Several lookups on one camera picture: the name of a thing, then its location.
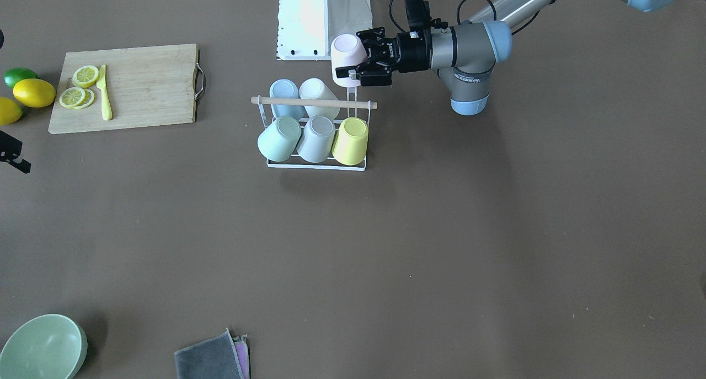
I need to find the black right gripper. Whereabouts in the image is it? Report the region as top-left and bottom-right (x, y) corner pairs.
(0, 131), (31, 174)

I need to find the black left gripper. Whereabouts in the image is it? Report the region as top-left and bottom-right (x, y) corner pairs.
(335, 29), (432, 87)

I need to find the pink cup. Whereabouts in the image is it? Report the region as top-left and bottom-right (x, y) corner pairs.
(330, 34), (368, 88)

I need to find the green cup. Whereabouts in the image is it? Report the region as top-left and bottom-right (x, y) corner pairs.
(258, 116), (302, 161)

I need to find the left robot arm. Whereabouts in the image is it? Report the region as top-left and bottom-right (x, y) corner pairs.
(332, 0), (558, 116)

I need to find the white cup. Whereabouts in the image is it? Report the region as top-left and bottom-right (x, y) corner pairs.
(298, 78), (341, 120)

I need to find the light blue cup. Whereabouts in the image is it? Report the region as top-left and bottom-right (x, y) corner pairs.
(269, 79), (307, 121)

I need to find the yellow cup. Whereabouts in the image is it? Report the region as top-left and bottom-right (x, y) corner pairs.
(332, 117), (368, 166)

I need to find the grey cup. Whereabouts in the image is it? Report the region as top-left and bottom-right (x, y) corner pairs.
(297, 116), (335, 163)

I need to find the whole yellow lemon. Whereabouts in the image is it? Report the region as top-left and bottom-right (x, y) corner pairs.
(13, 79), (56, 108)

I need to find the green lime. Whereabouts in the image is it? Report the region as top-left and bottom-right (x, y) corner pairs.
(3, 67), (39, 88)

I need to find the lemon slice lower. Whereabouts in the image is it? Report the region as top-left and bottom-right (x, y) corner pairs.
(58, 87), (87, 109)

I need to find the lemon slice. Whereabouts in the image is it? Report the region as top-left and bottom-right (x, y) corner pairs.
(71, 65), (99, 88)
(58, 87), (87, 109)
(73, 88), (95, 110)

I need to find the lemon slice upper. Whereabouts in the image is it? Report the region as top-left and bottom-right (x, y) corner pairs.
(71, 65), (99, 88)

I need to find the yellow plastic knife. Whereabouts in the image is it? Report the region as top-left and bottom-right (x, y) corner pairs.
(96, 64), (113, 121)

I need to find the bamboo cutting board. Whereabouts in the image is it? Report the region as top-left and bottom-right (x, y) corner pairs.
(49, 43), (205, 135)

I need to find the green bowl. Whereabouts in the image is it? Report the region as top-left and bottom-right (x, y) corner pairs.
(1, 314), (88, 378)

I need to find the grey folded cloth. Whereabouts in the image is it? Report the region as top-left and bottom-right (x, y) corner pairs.
(174, 329), (250, 378)

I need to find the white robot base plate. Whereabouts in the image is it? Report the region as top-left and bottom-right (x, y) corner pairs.
(276, 0), (373, 61)

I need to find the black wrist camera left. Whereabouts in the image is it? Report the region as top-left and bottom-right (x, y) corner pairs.
(404, 0), (448, 33)

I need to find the white wire cup rack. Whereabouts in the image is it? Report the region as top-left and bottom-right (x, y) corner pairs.
(250, 79), (378, 172)

